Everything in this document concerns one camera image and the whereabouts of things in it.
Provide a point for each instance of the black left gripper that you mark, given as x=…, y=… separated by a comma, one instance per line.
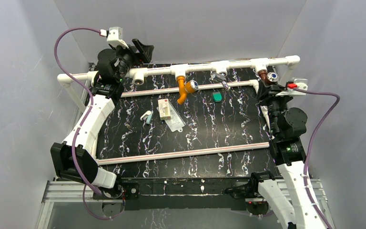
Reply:
x=135, y=54

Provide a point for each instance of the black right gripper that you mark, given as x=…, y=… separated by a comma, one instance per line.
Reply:
x=268, y=92

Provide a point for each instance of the dark red water faucet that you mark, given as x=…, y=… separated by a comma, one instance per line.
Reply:
x=268, y=78

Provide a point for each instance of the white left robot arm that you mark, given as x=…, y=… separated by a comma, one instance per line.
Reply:
x=72, y=157

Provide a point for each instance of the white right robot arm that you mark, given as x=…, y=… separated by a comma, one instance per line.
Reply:
x=286, y=125

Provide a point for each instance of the chrome water faucet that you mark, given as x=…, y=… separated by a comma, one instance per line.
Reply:
x=220, y=78

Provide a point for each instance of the orange water faucet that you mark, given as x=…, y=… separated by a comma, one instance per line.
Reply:
x=185, y=88

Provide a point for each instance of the cream cardboard box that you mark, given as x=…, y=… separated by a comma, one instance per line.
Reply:
x=164, y=109

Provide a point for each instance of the green square tape measure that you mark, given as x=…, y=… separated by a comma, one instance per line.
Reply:
x=217, y=97

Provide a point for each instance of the white blue stapler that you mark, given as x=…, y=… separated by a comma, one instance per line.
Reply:
x=147, y=117

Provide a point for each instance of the white plastic package card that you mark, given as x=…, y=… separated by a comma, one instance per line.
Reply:
x=175, y=123

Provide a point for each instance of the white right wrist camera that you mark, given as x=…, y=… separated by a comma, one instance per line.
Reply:
x=294, y=88

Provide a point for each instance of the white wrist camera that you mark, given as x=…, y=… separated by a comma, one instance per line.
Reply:
x=294, y=88
x=115, y=37

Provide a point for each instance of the white pipe frame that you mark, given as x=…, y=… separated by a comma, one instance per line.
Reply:
x=183, y=69

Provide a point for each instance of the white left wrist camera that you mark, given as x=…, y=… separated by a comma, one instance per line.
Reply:
x=115, y=37

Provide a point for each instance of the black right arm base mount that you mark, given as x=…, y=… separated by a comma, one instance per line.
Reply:
x=250, y=190

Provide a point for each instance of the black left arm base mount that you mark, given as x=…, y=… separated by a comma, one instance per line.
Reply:
x=119, y=194

